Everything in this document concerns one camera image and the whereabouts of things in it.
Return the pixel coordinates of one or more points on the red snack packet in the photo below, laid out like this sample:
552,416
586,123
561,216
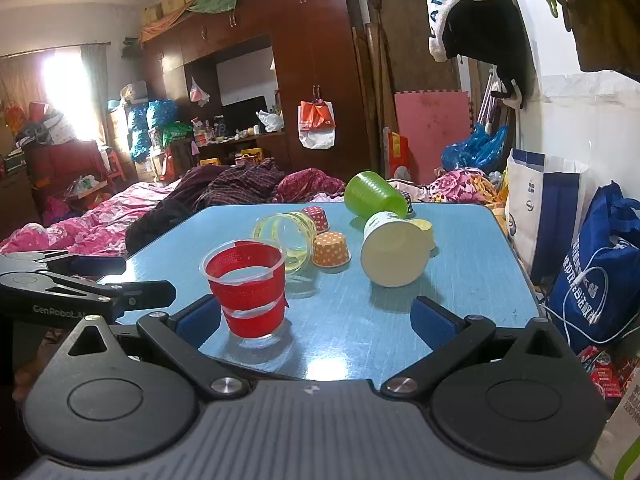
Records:
602,370

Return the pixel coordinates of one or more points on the red polka dot paper cup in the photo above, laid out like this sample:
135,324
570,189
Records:
316,217

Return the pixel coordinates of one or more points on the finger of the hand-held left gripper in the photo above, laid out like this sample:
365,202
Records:
145,292
100,266

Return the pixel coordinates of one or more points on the clear cup with yellow stripes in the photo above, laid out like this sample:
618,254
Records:
287,232

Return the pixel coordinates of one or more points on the blue plastic bag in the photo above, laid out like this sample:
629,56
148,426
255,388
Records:
472,150

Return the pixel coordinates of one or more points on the white and blue paper bag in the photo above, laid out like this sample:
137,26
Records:
537,210

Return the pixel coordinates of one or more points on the small yellow paper cup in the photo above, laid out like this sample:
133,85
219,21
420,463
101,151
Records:
425,227

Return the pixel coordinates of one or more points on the orange and white hanging bag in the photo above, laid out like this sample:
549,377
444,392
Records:
316,122

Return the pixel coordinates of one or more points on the red cabinet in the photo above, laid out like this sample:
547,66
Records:
65,165

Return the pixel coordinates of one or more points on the stack of blue printed bags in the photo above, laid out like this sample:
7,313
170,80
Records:
150,127

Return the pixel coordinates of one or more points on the window curtain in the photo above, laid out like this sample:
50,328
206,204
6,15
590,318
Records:
95,90

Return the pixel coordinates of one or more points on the white and black hanging jacket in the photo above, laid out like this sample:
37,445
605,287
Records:
475,15

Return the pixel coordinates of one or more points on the red paper bag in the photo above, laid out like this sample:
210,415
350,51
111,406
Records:
397,152

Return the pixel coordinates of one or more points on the black television screen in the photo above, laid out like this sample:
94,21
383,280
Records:
244,112

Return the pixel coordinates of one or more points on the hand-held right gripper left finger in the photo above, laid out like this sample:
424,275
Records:
199,319

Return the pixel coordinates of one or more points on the blue tote bag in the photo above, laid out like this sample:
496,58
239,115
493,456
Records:
600,270

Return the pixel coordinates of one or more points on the pink foam mat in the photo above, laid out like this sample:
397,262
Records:
430,130

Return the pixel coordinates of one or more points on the white and green paper bag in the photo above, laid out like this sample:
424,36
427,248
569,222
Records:
622,435

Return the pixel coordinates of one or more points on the dark plaid cloth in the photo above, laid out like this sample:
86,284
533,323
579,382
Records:
240,180

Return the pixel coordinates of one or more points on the black cloth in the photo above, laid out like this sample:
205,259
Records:
160,225

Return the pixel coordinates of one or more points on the brown wooden wardrobe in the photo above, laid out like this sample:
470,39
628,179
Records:
310,50

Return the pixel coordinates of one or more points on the pink floral blanket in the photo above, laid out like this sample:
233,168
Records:
85,222

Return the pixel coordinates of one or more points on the orange polka dot paper cup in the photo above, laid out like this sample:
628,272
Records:
331,251

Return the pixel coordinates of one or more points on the brown hanging garment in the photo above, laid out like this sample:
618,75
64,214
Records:
605,10

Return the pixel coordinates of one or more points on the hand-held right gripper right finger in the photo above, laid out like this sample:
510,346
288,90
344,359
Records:
434,321

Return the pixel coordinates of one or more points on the white plastic bag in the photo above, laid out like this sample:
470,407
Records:
270,120

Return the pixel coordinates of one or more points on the clear cup with red tape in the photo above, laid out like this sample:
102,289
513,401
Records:
252,292

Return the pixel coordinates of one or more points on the cream paper cup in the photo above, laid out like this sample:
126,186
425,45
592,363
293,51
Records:
395,250

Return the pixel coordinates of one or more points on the wooden boards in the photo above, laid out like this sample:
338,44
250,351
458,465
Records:
372,70

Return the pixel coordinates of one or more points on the floral quilt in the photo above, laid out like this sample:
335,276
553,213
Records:
460,185

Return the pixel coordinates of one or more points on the green plastic cup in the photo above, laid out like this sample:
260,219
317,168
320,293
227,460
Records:
377,192

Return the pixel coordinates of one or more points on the black polka dot paper cup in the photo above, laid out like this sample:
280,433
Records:
408,205

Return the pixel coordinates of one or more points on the pink and white hanging bag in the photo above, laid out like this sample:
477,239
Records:
198,91

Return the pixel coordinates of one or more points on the cardboard box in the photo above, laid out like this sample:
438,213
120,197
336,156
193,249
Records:
172,2

